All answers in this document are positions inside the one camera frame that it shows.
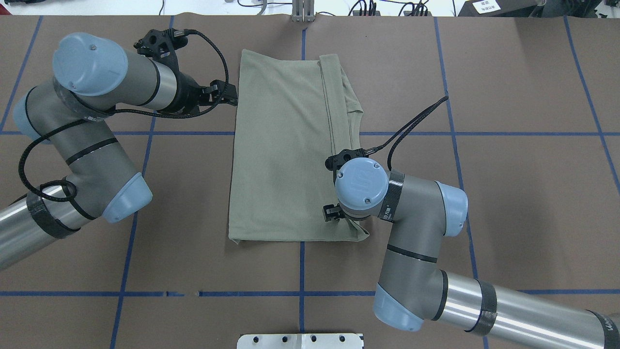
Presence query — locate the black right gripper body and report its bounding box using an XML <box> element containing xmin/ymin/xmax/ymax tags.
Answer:
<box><xmin>325</xmin><ymin>149</ymin><xmax>376</xmax><ymax>221</ymax></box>

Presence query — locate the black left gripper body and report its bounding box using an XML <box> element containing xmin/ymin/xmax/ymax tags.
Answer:
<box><xmin>134</xmin><ymin>28</ymin><xmax>232</xmax><ymax>119</ymax></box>

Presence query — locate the olive green long-sleeve shirt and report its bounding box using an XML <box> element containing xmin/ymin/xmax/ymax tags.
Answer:
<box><xmin>228</xmin><ymin>49</ymin><xmax>369</xmax><ymax>243</ymax></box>

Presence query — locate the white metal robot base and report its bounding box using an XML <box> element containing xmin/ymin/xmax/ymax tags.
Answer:
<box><xmin>236</xmin><ymin>333</ymin><xmax>365</xmax><ymax>349</ymax></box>

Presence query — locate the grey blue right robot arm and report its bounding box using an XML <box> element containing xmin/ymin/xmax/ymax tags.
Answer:
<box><xmin>324</xmin><ymin>149</ymin><xmax>619</xmax><ymax>349</ymax></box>

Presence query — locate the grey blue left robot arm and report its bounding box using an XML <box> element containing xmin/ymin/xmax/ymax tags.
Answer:
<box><xmin>0</xmin><ymin>28</ymin><xmax>238</xmax><ymax>270</ymax></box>

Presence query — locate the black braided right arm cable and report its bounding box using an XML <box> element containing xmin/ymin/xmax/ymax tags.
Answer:
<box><xmin>363</xmin><ymin>95</ymin><xmax>450</xmax><ymax>170</ymax></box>

